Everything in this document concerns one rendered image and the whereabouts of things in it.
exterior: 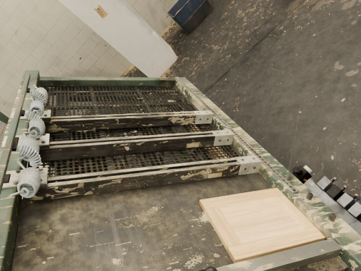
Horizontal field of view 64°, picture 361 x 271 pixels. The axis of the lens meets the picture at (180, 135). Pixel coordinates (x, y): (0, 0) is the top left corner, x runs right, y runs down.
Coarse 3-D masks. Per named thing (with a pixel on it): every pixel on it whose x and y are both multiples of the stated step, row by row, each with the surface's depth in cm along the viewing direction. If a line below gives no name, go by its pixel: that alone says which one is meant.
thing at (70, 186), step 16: (16, 144) 105; (32, 160) 107; (208, 160) 142; (224, 160) 144; (240, 160) 145; (256, 160) 147; (16, 176) 109; (64, 176) 118; (80, 176) 120; (96, 176) 122; (112, 176) 122; (128, 176) 123; (144, 176) 126; (160, 176) 129; (176, 176) 132; (192, 176) 136; (224, 176) 143; (48, 192) 113; (64, 192) 116; (80, 192) 118; (96, 192) 121
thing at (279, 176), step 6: (198, 96) 225; (204, 102) 215; (210, 108) 206; (216, 114) 198; (222, 120) 190; (228, 126) 183; (234, 132) 177; (240, 138) 171; (246, 144) 165; (252, 150) 160; (258, 156) 154; (264, 162) 150; (270, 168) 145; (276, 174) 141; (282, 180) 137; (288, 186) 134; (294, 192) 130
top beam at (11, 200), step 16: (32, 80) 202; (16, 96) 175; (32, 96) 178; (0, 160) 118; (16, 160) 120; (0, 208) 96; (16, 208) 102; (0, 224) 90; (16, 224) 100; (0, 240) 85; (0, 256) 80
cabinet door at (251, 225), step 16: (256, 192) 133; (272, 192) 134; (208, 208) 120; (224, 208) 121; (240, 208) 122; (256, 208) 124; (272, 208) 125; (288, 208) 126; (224, 224) 113; (240, 224) 114; (256, 224) 115; (272, 224) 116; (288, 224) 117; (304, 224) 118; (224, 240) 105; (240, 240) 107; (256, 240) 107; (272, 240) 108; (288, 240) 109; (304, 240) 110; (320, 240) 113; (240, 256) 100; (256, 256) 102
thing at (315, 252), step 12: (324, 240) 108; (288, 252) 101; (300, 252) 102; (312, 252) 103; (324, 252) 103; (336, 252) 106; (240, 264) 95; (252, 264) 95; (264, 264) 96; (276, 264) 96; (288, 264) 97; (300, 264) 100
